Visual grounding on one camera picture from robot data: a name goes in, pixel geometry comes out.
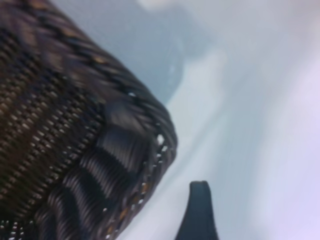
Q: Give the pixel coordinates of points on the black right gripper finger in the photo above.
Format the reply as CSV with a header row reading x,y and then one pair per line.
x,y
200,215

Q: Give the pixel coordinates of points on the dark brown woven wicker basket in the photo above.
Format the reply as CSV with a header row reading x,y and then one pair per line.
x,y
62,137

